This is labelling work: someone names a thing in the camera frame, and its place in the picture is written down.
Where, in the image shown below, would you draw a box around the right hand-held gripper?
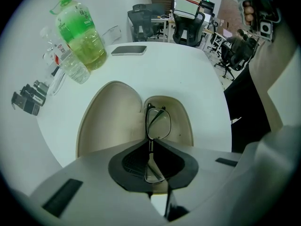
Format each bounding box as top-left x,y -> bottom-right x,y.
236,0 -> 282,42

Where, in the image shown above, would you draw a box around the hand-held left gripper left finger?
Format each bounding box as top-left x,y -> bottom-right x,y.
29,139 -> 170,225

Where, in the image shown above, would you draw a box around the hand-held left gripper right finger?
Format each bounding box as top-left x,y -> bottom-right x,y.
154,138 -> 243,221

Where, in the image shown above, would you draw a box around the beige glasses case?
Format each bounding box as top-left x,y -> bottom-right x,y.
75,80 -> 195,160

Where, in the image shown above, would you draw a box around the black-rimmed eyeglasses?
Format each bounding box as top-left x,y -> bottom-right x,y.
143,103 -> 172,184

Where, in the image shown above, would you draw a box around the person's right hand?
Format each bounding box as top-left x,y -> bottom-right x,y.
242,0 -> 256,26

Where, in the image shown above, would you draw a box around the black office chair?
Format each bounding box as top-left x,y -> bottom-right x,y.
173,10 -> 206,48
127,3 -> 163,42
214,37 -> 260,80

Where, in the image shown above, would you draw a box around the person's beige printed shirt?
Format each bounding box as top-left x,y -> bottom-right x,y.
248,20 -> 301,140

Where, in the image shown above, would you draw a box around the person's left leg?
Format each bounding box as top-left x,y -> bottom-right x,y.
223,63 -> 278,154

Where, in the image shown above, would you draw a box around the white striped cushion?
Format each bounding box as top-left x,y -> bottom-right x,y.
174,0 -> 203,19

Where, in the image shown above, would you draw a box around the black labelled flask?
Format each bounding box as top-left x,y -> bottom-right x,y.
20,83 -> 47,107

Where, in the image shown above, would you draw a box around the tall black sports bottle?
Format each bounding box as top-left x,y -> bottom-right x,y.
11,92 -> 40,116

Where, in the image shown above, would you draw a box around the white desk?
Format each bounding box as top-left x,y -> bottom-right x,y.
150,17 -> 175,43

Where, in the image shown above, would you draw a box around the small silver flask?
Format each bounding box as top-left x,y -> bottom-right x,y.
33,80 -> 49,95

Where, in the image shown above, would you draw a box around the black monitor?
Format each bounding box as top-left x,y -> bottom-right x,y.
145,3 -> 166,16

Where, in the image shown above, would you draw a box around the black smartphone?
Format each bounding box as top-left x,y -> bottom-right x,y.
111,45 -> 148,57

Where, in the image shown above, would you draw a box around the green tea bottle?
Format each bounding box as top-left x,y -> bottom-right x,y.
49,0 -> 107,72

